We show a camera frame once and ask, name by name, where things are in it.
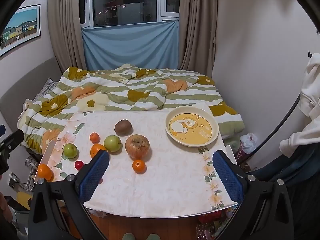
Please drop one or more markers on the white plastic bag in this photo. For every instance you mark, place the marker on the white plastic bag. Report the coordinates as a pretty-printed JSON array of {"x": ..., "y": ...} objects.
[{"x": 248, "y": 142}]

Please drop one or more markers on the small red tomato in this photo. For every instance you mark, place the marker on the small red tomato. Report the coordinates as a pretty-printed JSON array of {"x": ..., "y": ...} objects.
[{"x": 79, "y": 165}]

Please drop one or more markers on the floral white tablecloth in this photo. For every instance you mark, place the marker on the floral white tablecloth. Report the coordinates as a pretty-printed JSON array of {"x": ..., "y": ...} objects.
[{"x": 162, "y": 180}]

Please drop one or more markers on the blue cloth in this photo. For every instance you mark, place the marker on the blue cloth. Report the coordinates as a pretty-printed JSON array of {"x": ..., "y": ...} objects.
[{"x": 130, "y": 46}]

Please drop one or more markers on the cream plate with cartoon print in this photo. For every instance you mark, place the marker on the cream plate with cartoon print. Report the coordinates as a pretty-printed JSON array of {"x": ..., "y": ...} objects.
[{"x": 192, "y": 127}]

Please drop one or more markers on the green slipper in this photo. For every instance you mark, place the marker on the green slipper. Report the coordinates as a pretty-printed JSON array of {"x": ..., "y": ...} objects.
[
  {"x": 153, "y": 237},
  {"x": 129, "y": 236}
]

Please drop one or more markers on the beige curtain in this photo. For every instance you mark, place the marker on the beige curtain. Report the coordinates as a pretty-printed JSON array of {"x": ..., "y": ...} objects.
[
  {"x": 66, "y": 25},
  {"x": 197, "y": 25}
]

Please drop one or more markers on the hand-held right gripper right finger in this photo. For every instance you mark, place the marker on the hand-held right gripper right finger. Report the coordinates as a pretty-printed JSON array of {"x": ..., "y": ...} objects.
[{"x": 227, "y": 177}]

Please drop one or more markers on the green apple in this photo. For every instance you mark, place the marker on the green apple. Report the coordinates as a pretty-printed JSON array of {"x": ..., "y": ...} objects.
[
  {"x": 112, "y": 143},
  {"x": 70, "y": 151}
]

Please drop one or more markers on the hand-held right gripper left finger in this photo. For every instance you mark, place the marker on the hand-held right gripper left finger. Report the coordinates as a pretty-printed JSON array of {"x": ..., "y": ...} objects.
[{"x": 96, "y": 175}]

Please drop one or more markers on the red plastic package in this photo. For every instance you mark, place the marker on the red plastic package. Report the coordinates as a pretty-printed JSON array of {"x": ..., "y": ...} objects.
[{"x": 210, "y": 217}]

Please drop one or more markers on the wall poster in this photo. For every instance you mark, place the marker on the wall poster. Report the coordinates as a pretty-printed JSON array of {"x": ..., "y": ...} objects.
[{"x": 20, "y": 27}]

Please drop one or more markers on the grey patterned pillow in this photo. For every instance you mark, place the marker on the grey patterned pillow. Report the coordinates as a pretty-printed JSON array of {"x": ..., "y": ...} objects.
[{"x": 47, "y": 87}]

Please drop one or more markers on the large yellow-red apple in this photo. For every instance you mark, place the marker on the large yellow-red apple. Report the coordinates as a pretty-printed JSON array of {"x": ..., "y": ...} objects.
[{"x": 137, "y": 146}]

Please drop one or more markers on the dark blue garment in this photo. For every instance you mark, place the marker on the dark blue garment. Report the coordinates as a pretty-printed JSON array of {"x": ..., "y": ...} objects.
[{"x": 295, "y": 162}]

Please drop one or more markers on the brown kiwi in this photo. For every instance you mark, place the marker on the brown kiwi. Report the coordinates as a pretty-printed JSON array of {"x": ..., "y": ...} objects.
[{"x": 123, "y": 127}]

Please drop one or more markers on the small orange mandarin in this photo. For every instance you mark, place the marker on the small orange mandarin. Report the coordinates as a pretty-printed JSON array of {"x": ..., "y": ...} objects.
[{"x": 94, "y": 137}]

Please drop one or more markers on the white power strip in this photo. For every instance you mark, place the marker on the white power strip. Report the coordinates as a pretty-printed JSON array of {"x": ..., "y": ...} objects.
[{"x": 14, "y": 179}]

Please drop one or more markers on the green striped flower blanket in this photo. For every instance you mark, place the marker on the green striped flower blanket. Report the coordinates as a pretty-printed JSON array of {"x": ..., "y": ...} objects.
[{"x": 140, "y": 90}]

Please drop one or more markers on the window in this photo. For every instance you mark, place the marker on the window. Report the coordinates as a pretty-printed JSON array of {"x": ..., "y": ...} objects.
[{"x": 125, "y": 2}]

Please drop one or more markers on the white garment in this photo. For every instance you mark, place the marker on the white garment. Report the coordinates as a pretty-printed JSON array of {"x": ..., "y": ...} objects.
[{"x": 310, "y": 92}]

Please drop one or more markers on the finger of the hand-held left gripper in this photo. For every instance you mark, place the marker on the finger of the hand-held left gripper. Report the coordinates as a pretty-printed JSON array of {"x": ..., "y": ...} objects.
[{"x": 13, "y": 138}]

